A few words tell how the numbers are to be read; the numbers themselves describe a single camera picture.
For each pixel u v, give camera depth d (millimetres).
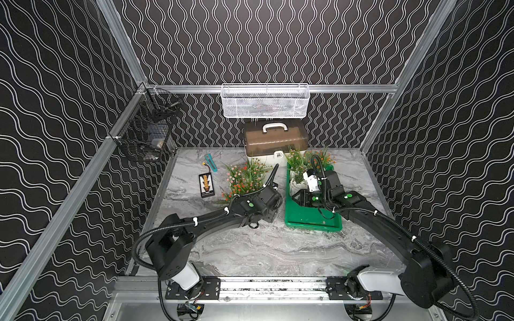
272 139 953
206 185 1031
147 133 925
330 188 628
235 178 901
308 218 925
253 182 901
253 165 976
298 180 968
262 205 637
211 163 1131
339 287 747
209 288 737
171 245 429
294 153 981
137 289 776
